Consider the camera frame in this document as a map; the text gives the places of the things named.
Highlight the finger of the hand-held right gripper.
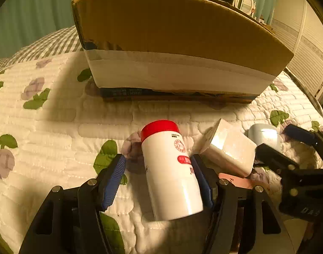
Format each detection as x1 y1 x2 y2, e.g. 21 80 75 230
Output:
283 123 323 169
255 143 300 175

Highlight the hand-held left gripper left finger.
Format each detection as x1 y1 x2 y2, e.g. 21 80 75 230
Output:
18 153 127 254

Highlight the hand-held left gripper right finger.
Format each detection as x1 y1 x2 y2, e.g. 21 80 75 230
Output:
190 154 297 254

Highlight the white bottle with red cap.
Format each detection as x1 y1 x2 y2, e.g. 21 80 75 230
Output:
140 120 204 221

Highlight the white box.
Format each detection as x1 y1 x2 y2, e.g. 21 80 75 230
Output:
193 118 258 178

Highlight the large cardboard box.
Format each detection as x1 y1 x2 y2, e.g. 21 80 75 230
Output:
71 0 295 104

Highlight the silver computer mouse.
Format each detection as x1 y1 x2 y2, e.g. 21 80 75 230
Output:
248 123 284 151

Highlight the pink card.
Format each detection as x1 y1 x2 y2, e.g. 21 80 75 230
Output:
218 173 257 191

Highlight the floral quilt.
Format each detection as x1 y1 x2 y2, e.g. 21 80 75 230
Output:
0 53 323 254

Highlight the white wardrobe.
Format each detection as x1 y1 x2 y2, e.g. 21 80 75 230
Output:
270 0 323 99

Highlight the white framed mirror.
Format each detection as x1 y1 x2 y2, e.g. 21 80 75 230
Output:
234 0 257 17

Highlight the grey checkered blanket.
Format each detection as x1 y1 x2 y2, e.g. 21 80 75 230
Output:
0 25 84 77

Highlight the dark bed frame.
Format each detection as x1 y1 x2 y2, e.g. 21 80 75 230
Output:
284 67 323 127

